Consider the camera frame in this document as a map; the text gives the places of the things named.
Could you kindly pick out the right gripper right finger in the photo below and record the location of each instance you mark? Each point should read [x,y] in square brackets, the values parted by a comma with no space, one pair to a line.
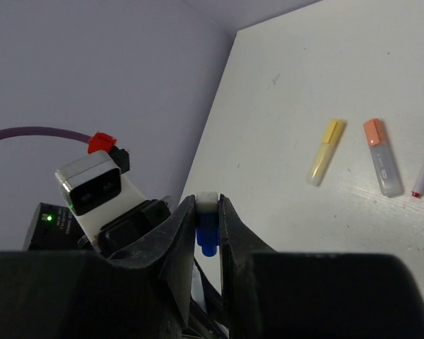
[271,294]

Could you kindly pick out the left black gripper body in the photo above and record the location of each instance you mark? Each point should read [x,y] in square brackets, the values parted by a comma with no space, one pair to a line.
[128,228]

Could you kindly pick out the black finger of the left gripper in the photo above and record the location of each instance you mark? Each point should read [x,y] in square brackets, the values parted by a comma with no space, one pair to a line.
[206,315]

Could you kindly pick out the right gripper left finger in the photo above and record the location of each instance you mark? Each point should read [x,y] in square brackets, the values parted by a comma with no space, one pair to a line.
[142,291]

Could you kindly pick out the small blue pen cap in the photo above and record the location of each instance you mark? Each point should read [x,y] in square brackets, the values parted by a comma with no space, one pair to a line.
[207,232]

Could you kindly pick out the clear orange highlighter pen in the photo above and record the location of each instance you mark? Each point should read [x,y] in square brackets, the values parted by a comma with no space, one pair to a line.
[386,170]

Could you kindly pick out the yellow highlighter pen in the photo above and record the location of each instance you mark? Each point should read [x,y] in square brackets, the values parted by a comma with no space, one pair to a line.
[321,164]

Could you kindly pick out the orange pen cap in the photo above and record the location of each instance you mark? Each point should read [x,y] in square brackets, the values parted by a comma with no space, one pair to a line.
[375,132]

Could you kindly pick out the yellow pen cap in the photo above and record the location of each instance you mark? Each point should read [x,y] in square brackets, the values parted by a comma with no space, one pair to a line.
[334,131]

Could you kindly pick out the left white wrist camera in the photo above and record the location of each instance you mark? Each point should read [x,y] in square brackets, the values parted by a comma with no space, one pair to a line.
[96,188]

